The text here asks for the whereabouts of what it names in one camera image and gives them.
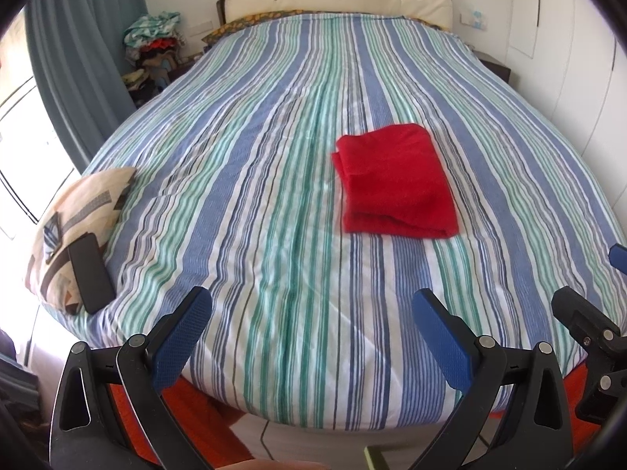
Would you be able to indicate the blue curtain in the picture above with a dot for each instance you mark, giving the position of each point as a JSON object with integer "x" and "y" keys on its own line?
{"x": 73, "y": 58}

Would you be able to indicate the white wall outlet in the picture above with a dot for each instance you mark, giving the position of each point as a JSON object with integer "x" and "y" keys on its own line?
{"x": 474, "y": 18}

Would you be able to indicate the pile of clothes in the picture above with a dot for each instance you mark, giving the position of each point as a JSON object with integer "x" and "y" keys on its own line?
{"x": 152, "y": 29}

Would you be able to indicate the striped bed blanket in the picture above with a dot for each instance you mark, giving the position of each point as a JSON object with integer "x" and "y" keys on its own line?
{"x": 269, "y": 205}

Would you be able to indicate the olive green object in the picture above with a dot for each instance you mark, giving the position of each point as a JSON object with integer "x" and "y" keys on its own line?
{"x": 376, "y": 459}

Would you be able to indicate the red sweater with white rabbit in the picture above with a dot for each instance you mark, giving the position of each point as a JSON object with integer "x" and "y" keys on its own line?
{"x": 392, "y": 181}

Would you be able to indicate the dark cloth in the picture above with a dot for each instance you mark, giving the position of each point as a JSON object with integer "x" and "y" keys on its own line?
{"x": 19, "y": 387}

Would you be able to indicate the dark nightstand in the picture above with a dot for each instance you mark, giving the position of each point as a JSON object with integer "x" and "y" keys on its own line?
{"x": 497, "y": 68}

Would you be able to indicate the beige patterned cushion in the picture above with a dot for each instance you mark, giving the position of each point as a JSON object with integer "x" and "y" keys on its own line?
{"x": 88, "y": 196}

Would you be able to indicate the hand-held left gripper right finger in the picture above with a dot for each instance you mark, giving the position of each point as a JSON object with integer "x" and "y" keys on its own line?
{"x": 441, "y": 335}

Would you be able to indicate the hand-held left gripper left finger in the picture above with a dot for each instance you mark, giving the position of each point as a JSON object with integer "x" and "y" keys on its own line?
{"x": 183, "y": 333}

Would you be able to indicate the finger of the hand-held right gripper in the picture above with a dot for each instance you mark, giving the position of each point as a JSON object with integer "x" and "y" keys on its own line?
{"x": 619, "y": 257}
{"x": 580, "y": 316}

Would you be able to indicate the orange floor rug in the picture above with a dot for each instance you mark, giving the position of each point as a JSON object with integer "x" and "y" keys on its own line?
{"x": 196, "y": 413}

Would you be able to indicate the white wardrobe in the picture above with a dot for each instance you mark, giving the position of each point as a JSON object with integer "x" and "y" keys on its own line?
{"x": 563, "y": 83}

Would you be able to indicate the black phone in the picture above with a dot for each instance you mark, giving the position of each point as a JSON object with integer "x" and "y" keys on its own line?
{"x": 90, "y": 274}

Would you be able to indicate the white window frame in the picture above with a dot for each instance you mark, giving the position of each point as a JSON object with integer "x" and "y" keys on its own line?
{"x": 24, "y": 147}

